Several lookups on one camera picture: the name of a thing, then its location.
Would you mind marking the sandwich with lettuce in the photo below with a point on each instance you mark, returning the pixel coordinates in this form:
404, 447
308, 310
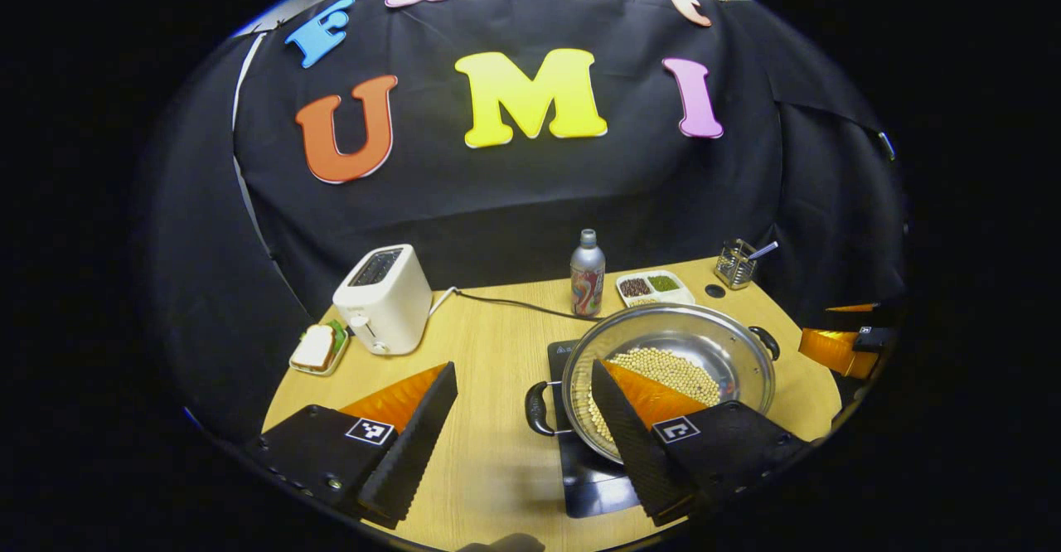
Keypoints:
315, 346

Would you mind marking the pile of soybeans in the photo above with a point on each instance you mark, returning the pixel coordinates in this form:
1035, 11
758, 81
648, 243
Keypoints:
680, 370

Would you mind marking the stainless steel pot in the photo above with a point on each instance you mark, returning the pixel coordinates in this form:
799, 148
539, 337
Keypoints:
704, 336

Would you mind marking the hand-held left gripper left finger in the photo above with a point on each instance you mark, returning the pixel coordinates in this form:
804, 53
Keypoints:
410, 457

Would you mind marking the silver drink bottle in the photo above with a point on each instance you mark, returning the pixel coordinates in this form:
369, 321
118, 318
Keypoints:
587, 283

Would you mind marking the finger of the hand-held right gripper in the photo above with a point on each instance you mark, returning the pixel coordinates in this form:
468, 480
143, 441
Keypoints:
850, 308
833, 351

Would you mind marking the black induction cooktop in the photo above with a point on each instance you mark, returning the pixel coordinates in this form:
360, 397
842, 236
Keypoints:
593, 490

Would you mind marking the white toaster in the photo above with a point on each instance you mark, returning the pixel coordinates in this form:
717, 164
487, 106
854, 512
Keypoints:
390, 307

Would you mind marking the white divided bean tray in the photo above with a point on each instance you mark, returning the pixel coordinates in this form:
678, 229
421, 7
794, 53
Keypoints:
680, 295

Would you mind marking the pale green rectangular plate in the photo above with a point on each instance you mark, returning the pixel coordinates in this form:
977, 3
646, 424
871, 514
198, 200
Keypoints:
327, 367

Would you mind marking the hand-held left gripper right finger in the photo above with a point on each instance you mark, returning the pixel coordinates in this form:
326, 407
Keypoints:
634, 457

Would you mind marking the metal spoon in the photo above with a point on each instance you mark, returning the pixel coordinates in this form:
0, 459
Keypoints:
764, 249

